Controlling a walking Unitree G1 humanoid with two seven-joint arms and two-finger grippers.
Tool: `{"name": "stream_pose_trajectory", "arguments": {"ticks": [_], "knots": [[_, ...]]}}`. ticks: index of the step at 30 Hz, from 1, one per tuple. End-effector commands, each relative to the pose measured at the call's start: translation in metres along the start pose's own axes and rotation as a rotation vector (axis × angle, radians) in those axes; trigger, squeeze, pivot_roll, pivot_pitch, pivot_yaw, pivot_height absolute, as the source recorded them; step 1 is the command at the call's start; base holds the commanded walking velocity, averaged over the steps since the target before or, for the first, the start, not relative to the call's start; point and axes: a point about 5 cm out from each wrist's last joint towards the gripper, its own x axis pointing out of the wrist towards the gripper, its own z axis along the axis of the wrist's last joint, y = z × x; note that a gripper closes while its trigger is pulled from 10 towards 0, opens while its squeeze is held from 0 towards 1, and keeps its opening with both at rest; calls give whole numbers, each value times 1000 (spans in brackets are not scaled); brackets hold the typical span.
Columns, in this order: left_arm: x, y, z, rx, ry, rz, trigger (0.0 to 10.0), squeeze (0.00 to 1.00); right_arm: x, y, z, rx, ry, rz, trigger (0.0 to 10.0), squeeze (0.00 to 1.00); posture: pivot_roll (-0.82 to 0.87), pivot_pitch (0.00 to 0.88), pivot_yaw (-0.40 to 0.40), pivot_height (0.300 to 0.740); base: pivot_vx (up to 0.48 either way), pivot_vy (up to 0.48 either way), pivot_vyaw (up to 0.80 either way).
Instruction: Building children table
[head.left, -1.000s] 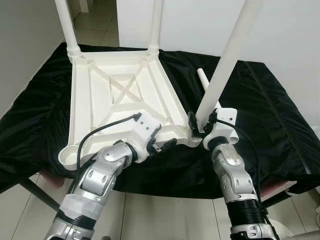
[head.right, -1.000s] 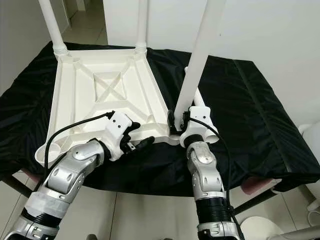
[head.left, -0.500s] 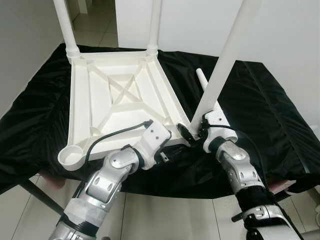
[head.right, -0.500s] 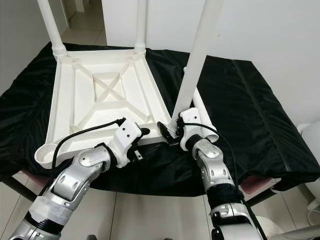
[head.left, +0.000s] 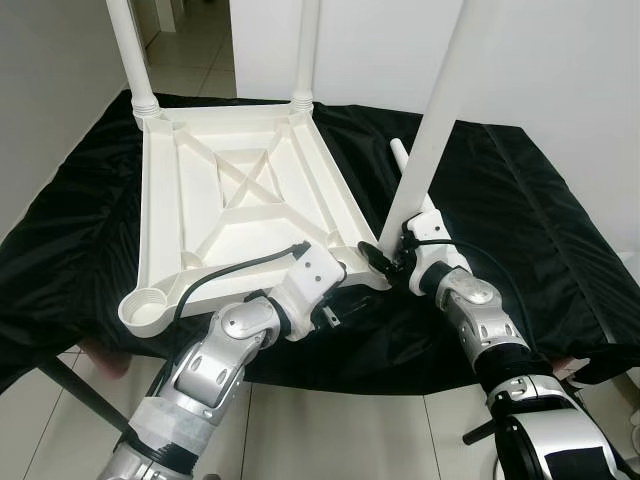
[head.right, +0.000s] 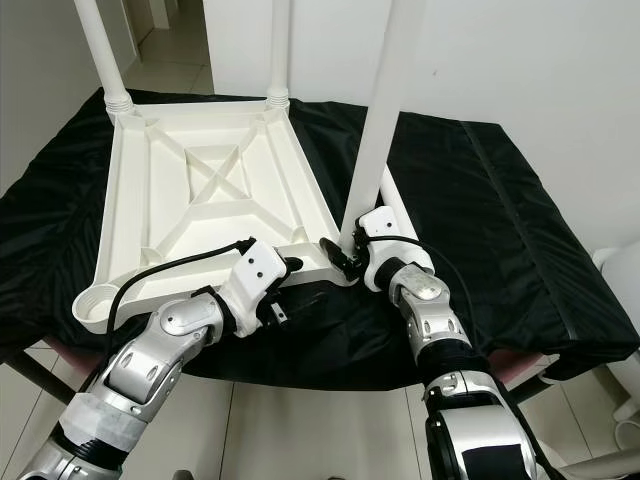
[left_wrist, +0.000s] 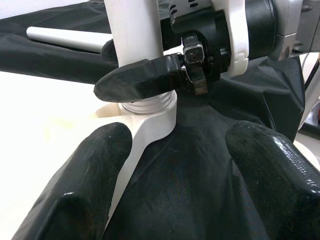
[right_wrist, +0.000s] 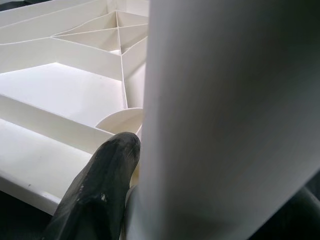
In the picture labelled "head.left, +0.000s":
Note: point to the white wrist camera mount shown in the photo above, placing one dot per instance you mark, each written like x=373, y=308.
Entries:
x=315, y=270
x=432, y=255

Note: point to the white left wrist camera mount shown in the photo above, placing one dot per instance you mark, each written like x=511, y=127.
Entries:
x=315, y=270

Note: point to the white plastic table leg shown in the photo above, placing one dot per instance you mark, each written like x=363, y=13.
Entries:
x=440, y=110
x=305, y=50
x=403, y=160
x=130, y=50

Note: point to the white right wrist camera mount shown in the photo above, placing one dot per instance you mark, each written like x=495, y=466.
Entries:
x=432, y=255

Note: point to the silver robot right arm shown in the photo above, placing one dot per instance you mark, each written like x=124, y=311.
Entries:
x=480, y=320

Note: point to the black cloth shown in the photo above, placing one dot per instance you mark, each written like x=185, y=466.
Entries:
x=540, y=220

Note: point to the white plastic table top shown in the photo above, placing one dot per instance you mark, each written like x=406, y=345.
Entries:
x=180, y=200

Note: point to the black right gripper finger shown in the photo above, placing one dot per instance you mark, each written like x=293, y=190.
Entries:
x=375, y=257

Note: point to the pink folding table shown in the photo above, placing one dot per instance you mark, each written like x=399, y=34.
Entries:
x=100, y=355

